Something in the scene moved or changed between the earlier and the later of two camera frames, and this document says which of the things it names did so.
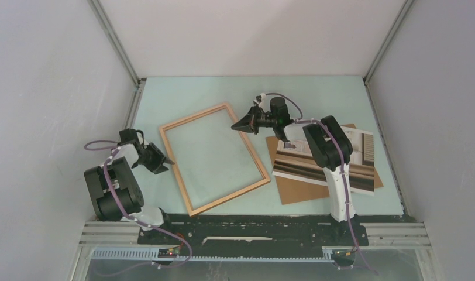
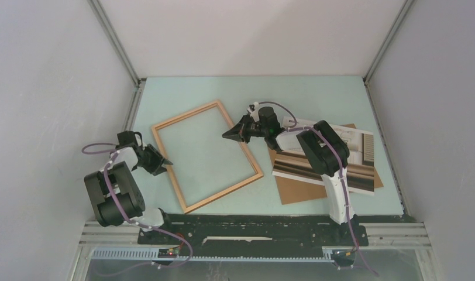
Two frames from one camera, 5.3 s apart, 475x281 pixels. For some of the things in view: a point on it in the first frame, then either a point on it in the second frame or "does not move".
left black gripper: x=157 y=167 does not move
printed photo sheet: x=297 y=158 does not move
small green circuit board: x=168 y=253 does not move
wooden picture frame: x=164 y=129 -> x=155 y=129
